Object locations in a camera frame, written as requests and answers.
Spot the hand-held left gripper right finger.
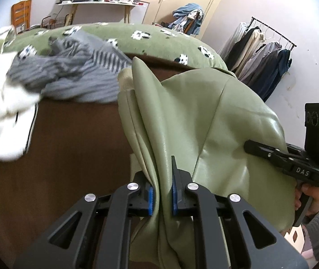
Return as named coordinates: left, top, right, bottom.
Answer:
left=171, top=155, right=309, bottom=269

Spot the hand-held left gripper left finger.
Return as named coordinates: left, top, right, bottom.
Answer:
left=13, top=171, right=156, bottom=269

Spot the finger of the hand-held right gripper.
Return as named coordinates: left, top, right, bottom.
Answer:
left=244, top=140, right=289, bottom=174

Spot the light green jacket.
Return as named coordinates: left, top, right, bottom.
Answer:
left=117, top=57, right=297, bottom=269

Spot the row of hanging clothes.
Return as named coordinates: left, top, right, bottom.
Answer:
left=218, top=22, right=293, bottom=103

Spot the pile of blue clothes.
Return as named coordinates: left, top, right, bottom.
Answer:
left=167, top=3, right=205, bottom=34

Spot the person's right hand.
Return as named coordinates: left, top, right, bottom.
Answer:
left=294, top=185, right=319, bottom=217

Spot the brown bed sheet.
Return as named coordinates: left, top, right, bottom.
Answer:
left=0, top=53, right=205, bottom=269

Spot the pink patterned cloth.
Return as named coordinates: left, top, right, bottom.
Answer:
left=284, top=224, right=315, bottom=258

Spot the green patterned blanket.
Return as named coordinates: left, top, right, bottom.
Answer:
left=0, top=22, right=228, bottom=70

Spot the grey striped garment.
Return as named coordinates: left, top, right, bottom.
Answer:
left=6, top=30, right=133, bottom=104

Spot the white fleece garment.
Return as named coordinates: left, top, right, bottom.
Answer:
left=0, top=52, right=41, bottom=162

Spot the white desk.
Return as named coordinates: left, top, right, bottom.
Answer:
left=56, top=0, right=149, bottom=24

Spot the wooden chair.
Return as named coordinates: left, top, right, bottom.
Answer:
left=11, top=0, right=32, bottom=31

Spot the black clothes rail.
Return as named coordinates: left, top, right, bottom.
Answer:
left=250, top=17, right=297, bottom=48

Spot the wire basket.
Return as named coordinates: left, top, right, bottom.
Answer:
left=41, top=15, right=66, bottom=28

